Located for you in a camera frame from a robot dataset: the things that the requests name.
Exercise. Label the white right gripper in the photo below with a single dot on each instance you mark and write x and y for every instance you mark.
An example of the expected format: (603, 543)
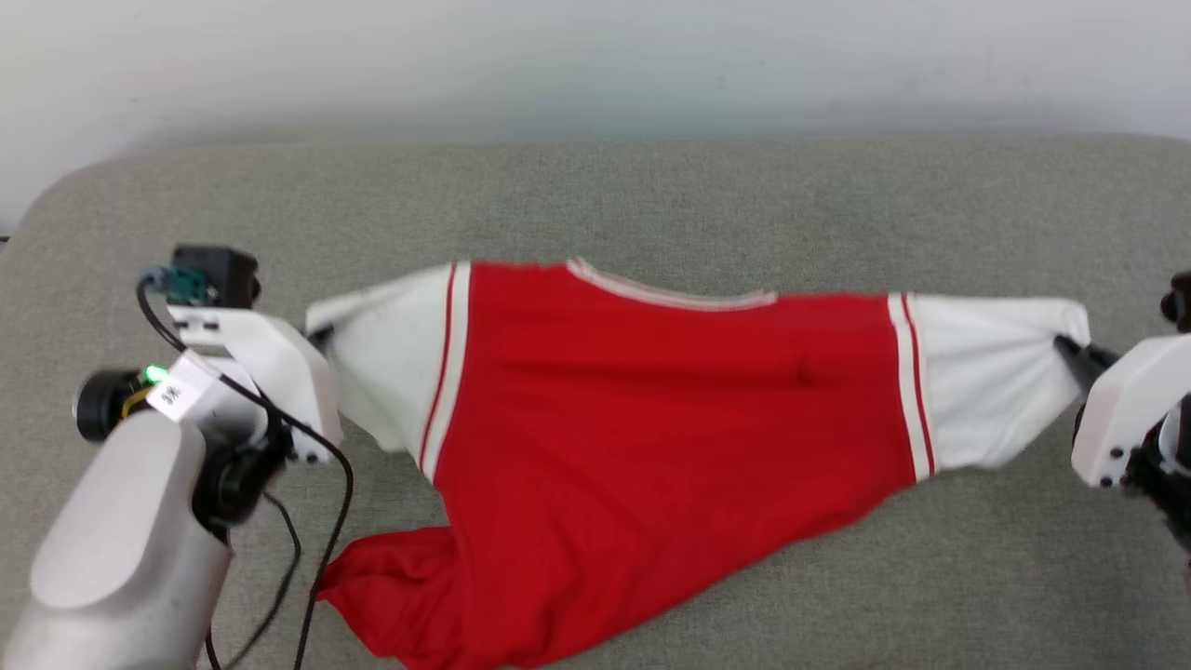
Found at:
(1130, 400)

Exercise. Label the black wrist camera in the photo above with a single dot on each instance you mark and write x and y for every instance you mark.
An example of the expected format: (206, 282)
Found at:
(219, 274)
(1180, 302)

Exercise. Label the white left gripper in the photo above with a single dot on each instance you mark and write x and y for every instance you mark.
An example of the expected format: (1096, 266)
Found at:
(279, 372)

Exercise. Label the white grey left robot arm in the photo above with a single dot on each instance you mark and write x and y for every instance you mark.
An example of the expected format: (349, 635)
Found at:
(121, 549)

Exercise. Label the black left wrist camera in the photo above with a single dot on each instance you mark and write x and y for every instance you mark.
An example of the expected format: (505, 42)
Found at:
(219, 274)

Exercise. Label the white paper label tag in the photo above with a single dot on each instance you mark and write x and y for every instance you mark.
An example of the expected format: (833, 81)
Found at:
(186, 389)

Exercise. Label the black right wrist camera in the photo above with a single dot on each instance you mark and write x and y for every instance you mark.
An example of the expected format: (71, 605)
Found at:
(1180, 302)

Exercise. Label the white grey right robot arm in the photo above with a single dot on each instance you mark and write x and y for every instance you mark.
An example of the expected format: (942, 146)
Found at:
(1168, 484)

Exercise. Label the red white-sleeved t-shirt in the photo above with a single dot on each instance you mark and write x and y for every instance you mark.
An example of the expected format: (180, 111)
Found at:
(670, 419)

